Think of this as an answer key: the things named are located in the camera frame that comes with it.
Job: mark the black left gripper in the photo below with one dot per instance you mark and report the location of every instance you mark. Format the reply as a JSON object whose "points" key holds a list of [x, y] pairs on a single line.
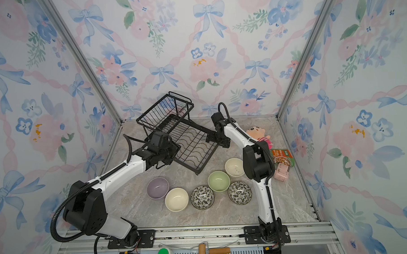
{"points": [[175, 147]]}

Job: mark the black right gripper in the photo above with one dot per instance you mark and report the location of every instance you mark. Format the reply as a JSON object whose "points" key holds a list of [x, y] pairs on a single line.
{"points": [[211, 137]]}

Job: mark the cream speckled bowl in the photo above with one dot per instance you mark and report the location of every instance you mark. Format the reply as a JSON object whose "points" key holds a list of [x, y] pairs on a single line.
{"points": [[234, 167]]}

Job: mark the black wire dish rack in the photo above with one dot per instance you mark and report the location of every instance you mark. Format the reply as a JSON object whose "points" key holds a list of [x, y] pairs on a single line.
{"points": [[171, 114]]}

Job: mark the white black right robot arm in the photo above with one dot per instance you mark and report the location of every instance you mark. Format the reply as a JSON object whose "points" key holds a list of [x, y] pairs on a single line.
{"points": [[259, 168]]}

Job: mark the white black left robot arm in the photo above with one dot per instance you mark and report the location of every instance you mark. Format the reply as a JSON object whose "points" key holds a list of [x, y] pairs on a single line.
{"points": [[85, 208]]}

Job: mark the lavender bowl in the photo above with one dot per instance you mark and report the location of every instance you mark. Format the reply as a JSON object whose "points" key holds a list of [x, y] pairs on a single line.
{"points": [[158, 188]]}

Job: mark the pink plush doll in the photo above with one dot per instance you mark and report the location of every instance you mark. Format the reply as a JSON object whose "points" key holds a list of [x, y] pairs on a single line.
{"points": [[260, 135]]}

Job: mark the light green bowl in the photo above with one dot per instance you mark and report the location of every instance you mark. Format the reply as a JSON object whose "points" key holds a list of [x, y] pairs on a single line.
{"points": [[219, 181]]}

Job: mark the cream white bowl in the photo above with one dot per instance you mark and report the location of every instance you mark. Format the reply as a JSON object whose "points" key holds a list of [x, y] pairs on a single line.
{"points": [[176, 200]]}

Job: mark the left black floral bowl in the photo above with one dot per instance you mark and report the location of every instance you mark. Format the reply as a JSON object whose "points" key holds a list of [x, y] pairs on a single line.
{"points": [[202, 198]]}

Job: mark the black floral bowl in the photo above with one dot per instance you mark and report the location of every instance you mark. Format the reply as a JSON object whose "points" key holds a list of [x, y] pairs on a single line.
{"points": [[240, 193], [202, 198]]}

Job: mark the right black floral bowl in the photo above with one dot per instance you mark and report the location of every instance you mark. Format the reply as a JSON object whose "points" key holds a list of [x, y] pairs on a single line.
{"points": [[240, 193]]}

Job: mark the green red soup packet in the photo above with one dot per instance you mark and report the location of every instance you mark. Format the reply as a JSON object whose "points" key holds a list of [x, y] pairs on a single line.
{"points": [[283, 156]]}

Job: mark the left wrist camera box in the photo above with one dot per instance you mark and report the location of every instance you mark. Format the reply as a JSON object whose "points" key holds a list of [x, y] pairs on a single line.
{"points": [[160, 140]]}

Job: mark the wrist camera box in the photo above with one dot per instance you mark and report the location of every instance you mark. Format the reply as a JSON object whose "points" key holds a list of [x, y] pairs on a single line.
{"points": [[219, 121], [160, 140]]}

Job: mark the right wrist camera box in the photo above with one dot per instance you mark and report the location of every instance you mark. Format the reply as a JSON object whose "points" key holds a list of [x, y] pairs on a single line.
{"points": [[219, 121]]}

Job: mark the wooden handled tool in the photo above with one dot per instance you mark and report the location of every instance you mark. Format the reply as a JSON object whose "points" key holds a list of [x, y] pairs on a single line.
{"points": [[204, 249]]}

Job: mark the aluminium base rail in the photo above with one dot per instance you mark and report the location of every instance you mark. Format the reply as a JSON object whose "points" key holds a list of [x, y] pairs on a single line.
{"points": [[299, 238]]}

